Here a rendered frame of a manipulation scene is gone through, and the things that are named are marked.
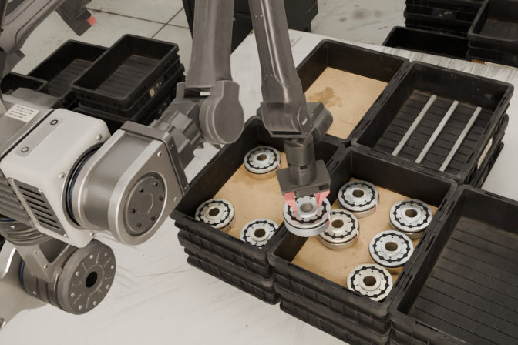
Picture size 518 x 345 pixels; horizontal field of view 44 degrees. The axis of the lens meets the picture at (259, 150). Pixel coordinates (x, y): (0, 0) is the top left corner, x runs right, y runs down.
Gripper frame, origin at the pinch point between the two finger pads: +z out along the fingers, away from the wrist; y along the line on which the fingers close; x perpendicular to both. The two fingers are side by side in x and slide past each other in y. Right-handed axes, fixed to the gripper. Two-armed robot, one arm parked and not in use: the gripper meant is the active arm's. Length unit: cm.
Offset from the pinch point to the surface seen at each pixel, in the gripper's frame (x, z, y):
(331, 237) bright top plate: -5.6, 19.6, -6.0
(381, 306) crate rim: 20.1, 12.7, -9.7
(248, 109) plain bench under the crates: -79, 34, 4
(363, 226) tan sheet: -9.0, 22.3, -14.8
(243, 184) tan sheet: -32.6, 22.3, 11.8
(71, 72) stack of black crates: -177, 66, 80
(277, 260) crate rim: 2.4, 13.0, 8.4
